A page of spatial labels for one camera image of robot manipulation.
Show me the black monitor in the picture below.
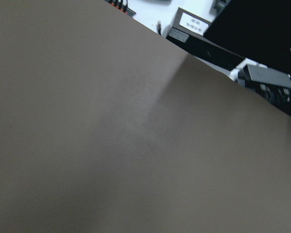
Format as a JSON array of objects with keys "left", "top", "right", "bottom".
[{"left": 204, "top": 0, "right": 291, "bottom": 75}]

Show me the black monitor stand base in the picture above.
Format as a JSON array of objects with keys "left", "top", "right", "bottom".
[{"left": 235, "top": 65, "right": 291, "bottom": 116}]

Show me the black power adapter box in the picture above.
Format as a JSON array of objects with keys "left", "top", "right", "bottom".
[{"left": 165, "top": 8, "right": 244, "bottom": 71}]

